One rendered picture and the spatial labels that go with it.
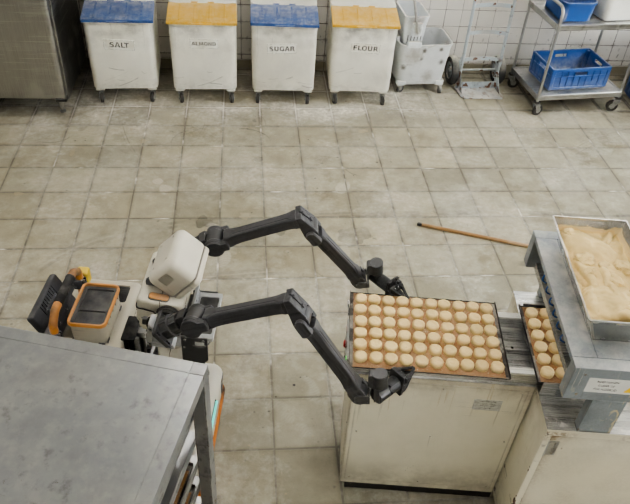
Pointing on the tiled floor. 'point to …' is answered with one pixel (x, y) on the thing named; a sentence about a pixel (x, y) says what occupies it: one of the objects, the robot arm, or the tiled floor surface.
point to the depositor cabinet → (575, 452)
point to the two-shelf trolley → (553, 51)
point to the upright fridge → (29, 49)
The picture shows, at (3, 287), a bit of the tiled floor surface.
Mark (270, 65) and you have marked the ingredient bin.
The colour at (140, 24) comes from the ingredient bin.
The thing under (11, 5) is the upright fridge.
